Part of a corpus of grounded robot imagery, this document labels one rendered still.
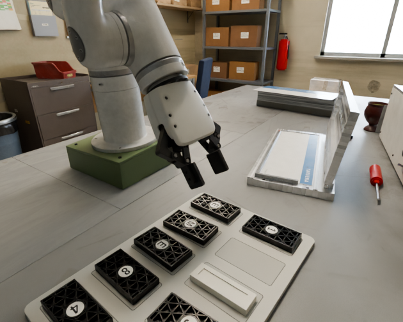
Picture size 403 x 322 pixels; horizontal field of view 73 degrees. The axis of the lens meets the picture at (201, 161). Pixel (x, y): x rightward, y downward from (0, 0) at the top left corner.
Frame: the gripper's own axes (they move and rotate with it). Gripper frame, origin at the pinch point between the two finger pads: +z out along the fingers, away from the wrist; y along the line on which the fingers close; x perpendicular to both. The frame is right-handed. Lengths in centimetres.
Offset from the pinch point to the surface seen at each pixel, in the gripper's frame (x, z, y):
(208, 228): -7.1, 10.6, -0.9
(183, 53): -266, -162, -339
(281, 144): -13, 7, -51
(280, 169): -6.8, 10.7, -32.8
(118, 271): -10.4, 8.0, 16.5
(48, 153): -63, -23, 0
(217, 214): -7.8, 9.8, -5.3
